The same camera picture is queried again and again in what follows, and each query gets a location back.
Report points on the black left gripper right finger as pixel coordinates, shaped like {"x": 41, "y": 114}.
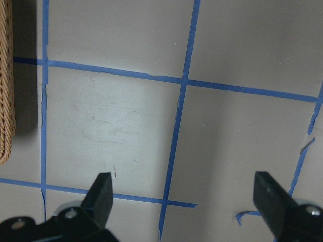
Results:
{"x": 272, "y": 202}

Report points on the brown wicker basket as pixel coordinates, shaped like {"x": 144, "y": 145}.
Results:
{"x": 8, "y": 122}

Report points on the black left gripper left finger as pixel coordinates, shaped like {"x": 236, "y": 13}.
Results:
{"x": 98, "y": 202}

